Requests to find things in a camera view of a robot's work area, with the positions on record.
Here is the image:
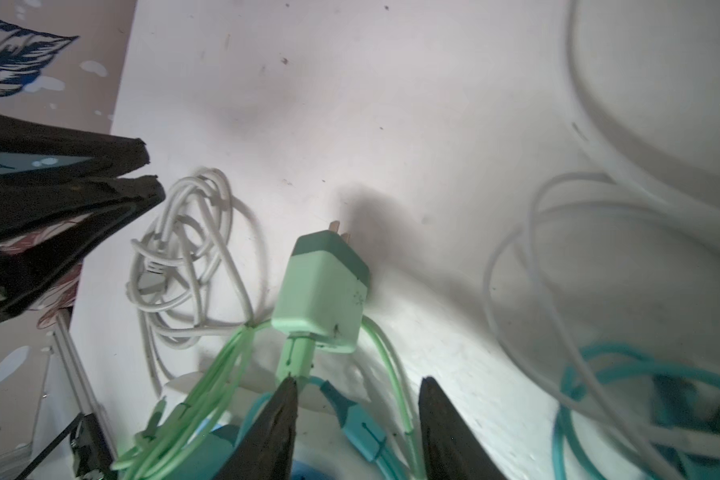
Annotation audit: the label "teal plug adapter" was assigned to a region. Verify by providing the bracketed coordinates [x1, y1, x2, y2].
[165, 424, 239, 480]

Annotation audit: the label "white blue power strip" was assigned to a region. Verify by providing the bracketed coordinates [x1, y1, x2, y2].
[161, 371, 361, 480]

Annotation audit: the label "grey power strip cord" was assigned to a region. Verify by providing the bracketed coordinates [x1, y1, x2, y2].
[125, 167, 259, 397]

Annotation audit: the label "teal multi-head charging cable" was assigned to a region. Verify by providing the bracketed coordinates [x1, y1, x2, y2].
[233, 341, 720, 480]

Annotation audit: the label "green charging cable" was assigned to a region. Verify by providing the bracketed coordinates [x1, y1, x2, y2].
[110, 314, 424, 480]

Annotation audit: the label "green plug adapter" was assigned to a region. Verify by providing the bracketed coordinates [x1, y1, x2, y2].
[271, 220, 370, 386]

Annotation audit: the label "white power strip cord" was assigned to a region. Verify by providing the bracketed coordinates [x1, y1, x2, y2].
[482, 0, 720, 480]

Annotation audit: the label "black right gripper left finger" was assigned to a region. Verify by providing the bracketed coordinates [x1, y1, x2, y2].
[213, 377, 299, 480]

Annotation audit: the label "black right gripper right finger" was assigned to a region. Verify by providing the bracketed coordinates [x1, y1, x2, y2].
[418, 377, 506, 480]

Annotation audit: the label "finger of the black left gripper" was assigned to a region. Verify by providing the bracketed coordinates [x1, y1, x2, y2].
[0, 176, 165, 323]
[0, 115, 150, 186]

